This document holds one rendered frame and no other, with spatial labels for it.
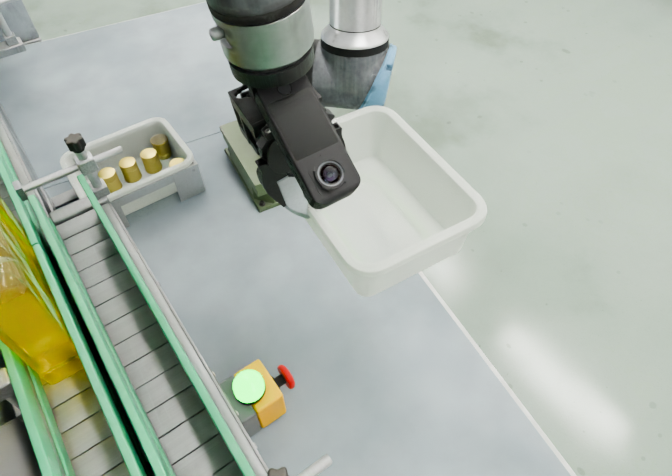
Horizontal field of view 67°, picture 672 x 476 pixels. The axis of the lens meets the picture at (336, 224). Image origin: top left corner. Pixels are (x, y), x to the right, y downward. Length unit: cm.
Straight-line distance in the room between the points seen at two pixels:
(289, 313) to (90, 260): 33
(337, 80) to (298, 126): 48
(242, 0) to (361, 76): 53
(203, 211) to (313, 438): 50
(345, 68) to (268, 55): 49
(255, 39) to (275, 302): 60
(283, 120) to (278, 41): 7
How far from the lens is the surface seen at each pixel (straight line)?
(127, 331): 80
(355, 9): 87
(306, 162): 42
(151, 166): 113
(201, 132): 125
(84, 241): 92
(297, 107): 43
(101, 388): 67
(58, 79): 155
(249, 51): 40
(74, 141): 89
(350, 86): 90
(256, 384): 74
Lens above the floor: 154
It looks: 51 degrees down
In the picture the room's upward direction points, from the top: straight up
